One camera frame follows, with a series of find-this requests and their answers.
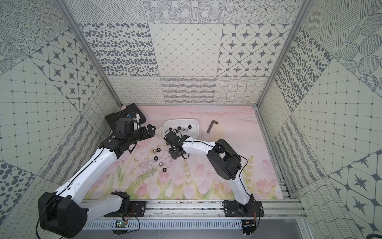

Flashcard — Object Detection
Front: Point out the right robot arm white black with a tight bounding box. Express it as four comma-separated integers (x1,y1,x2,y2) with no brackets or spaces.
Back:
164,130,251,206

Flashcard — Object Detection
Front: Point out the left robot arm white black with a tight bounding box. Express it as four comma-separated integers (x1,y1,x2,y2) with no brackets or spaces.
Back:
35,124,156,239

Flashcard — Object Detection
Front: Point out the white plastic storage box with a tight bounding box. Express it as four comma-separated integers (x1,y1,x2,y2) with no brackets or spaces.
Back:
163,119,200,139

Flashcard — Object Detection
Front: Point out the black plastic tool case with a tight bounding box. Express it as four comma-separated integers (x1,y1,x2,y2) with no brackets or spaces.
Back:
105,104,146,131

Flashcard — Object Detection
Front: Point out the black hex allen key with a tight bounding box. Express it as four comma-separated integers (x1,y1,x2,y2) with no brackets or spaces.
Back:
207,120,218,133

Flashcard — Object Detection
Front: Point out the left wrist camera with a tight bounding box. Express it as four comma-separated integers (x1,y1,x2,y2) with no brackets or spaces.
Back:
115,118,140,138

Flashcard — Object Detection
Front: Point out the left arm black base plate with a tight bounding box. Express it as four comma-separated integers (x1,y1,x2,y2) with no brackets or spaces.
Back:
104,201,147,218

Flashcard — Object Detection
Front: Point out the white slotted cable duct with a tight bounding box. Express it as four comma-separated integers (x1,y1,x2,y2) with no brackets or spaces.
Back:
84,219,242,230

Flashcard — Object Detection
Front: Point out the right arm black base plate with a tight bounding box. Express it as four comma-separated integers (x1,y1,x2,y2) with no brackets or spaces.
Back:
222,199,265,217

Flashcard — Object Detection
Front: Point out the aluminium mounting rail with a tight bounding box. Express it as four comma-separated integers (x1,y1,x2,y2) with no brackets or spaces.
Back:
81,199,307,222

